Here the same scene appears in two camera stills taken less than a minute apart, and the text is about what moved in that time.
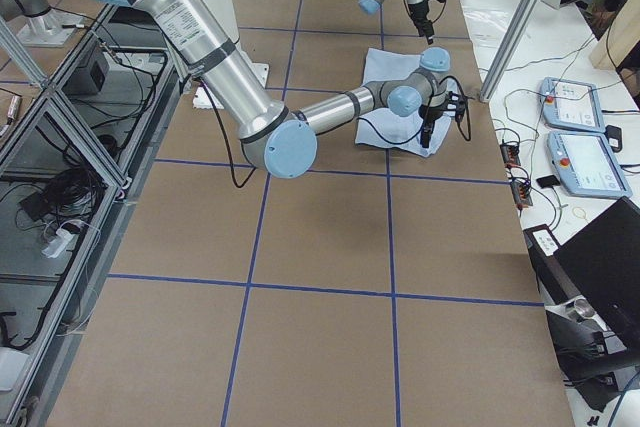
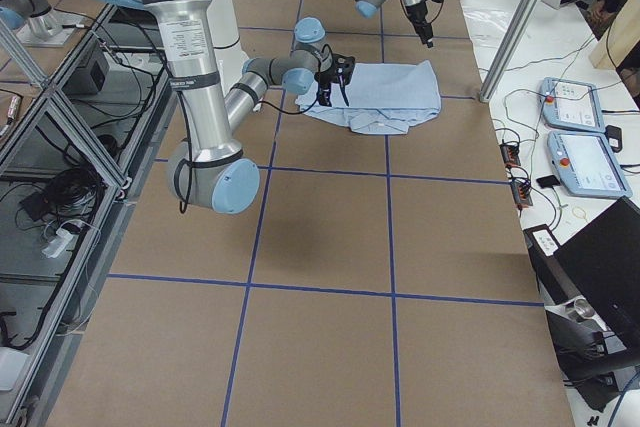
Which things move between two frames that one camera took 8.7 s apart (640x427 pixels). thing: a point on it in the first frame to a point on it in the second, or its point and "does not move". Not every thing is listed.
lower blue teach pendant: [587, 164] does not move
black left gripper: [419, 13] does not move
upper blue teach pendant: [571, 105] does not move
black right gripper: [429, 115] to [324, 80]
